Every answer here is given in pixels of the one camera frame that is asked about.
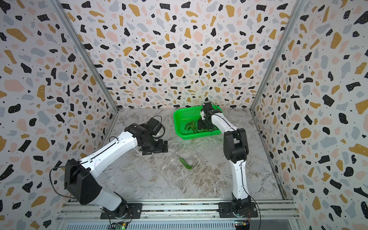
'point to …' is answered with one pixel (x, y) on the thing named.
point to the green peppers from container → (188, 166)
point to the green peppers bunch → (193, 126)
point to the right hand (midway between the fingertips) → (201, 126)
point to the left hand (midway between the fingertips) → (164, 151)
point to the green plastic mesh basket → (186, 121)
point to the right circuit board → (241, 225)
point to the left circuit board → (119, 225)
